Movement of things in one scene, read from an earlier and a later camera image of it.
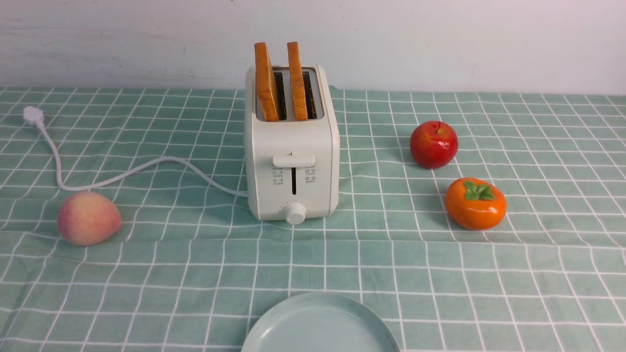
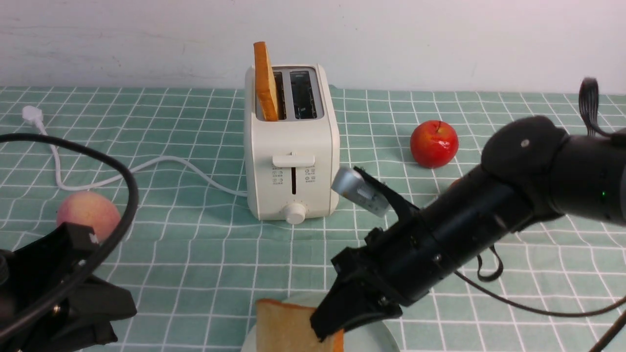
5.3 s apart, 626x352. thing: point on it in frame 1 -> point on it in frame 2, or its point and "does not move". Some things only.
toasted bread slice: (299, 105) -> (283, 327)
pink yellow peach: (86, 218) does not move
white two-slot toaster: (293, 166) does not move
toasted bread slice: (266, 99) does not move
